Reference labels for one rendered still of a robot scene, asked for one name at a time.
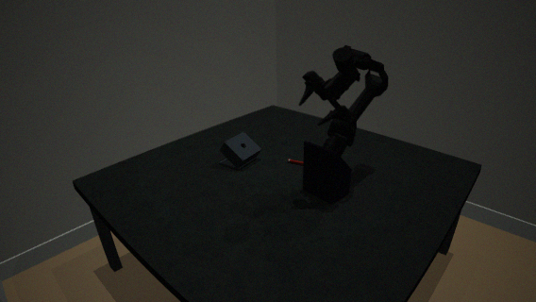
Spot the grey square panel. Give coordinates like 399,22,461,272
219,132,261,170

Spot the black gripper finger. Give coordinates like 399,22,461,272
317,110,343,125
299,81,317,106

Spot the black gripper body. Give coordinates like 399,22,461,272
302,71,351,121

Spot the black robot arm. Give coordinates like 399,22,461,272
322,45,388,156

